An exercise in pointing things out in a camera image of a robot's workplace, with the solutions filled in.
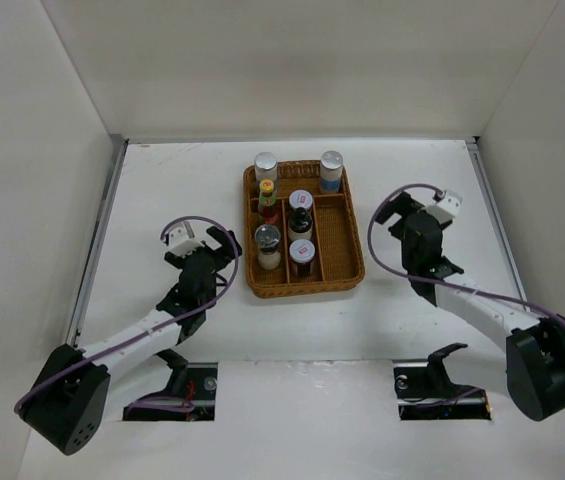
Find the blue label bottle silver cap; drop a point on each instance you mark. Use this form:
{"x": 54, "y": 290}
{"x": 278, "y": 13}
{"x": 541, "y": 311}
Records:
{"x": 331, "y": 169}

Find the brown wicker divided basket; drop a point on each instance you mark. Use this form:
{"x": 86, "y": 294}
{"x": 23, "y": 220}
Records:
{"x": 338, "y": 263}

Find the blue label bead bottle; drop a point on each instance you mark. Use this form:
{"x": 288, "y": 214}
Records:
{"x": 265, "y": 167}

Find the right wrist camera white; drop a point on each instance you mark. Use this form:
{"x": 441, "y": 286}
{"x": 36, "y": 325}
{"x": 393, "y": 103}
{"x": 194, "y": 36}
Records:
{"x": 447, "y": 208}

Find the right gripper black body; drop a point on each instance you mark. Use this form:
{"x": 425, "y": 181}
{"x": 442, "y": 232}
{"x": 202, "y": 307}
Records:
{"x": 399, "y": 232}

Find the black top salt grinder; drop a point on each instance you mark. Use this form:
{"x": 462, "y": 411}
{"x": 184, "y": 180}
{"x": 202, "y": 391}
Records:
{"x": 267, "y": 239}

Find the aluminium table edge rail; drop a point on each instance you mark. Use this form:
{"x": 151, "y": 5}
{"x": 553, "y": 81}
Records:
{"x": 74, "y": 323}

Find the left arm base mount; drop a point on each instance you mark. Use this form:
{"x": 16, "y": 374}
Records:
{"x": 188, "y": 396}

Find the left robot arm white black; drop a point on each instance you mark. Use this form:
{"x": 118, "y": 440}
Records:
{"x": 66, "y": 403}

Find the dark spice jar white lid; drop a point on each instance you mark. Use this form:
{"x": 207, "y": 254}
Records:
{"x": 302, "y": 255}

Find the black cap white powder bottle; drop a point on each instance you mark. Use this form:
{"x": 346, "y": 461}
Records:
{"x": 300, "y": 225}

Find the red sauce bottle yellow cap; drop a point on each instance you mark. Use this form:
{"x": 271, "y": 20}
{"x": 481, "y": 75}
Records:
{"x": 268, "y": 209}

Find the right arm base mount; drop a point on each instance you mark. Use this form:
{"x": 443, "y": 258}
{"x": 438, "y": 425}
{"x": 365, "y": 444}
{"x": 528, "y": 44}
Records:
{"x": 425, "y": 392}

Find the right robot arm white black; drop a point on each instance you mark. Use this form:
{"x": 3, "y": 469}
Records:
{"x": 531, "y": 337}

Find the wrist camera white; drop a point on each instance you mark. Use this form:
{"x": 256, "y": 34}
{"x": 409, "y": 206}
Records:
{"x": 447, "y": 208}
{"x": 181, "y": 240}

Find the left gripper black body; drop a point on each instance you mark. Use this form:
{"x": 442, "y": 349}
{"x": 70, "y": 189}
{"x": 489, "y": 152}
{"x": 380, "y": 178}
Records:
{"x": 220, "y": 259}

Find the satay sauce jar white lid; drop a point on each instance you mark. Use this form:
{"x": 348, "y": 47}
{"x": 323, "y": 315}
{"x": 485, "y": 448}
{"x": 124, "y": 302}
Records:
{"x": 301, "y": 199}

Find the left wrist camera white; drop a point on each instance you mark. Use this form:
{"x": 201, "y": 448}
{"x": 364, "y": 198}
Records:
{"x": 181, "y": 240}

